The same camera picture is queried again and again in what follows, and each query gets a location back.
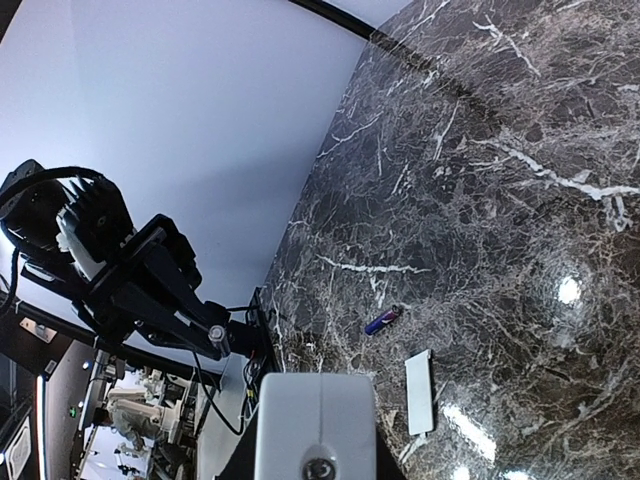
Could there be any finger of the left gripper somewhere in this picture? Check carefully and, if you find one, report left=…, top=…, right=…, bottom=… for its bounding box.
left=111, top=242, right=231, bottom=360

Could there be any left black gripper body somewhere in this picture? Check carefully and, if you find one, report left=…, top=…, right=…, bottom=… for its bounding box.
left=1, top=160, right=202, bottom=345

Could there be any white remote control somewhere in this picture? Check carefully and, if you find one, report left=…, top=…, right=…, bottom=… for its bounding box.
left=254, top=373, right=377, bottom=480

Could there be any white battery cover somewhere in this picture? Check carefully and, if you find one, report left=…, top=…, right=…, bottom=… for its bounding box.
left=405, top=349, right=435, bottom=436

